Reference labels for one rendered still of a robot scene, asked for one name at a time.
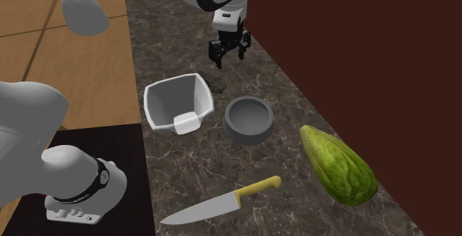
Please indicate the green ridged fruit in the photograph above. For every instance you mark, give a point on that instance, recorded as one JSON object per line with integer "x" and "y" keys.
{"x": 337, "y": 166}

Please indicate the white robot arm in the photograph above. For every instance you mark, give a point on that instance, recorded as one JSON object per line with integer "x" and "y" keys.
{"x": 25, "y": 119}

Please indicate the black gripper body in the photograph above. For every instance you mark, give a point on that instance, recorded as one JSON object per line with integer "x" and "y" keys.
{"x": 229, "y": 37}

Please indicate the grey round bowl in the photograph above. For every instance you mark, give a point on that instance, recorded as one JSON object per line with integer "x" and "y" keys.
{"x": 248, "y": 119}

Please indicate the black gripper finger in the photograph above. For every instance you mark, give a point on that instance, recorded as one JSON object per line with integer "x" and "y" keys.
{"x": 243, "y": 44}
{"x": 217, "y": 52}

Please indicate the white square bowl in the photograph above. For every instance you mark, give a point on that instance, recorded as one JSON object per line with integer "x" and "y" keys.
{"x": 169, "y": 100}

